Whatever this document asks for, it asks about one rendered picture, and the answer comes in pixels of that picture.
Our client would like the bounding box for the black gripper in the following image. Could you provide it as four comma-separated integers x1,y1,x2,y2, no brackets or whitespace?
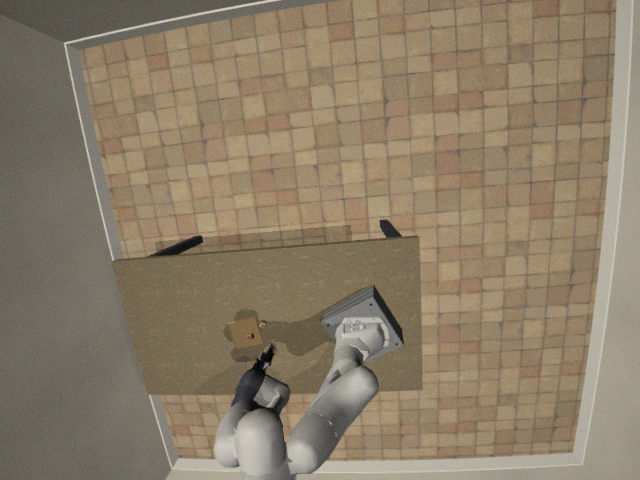
252,344,274,373

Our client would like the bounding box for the tan square mat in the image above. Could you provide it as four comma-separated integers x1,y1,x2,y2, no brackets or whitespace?
228,317,264,348

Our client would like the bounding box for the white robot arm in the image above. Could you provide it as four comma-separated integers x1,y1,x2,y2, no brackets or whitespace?
213,317,390,480

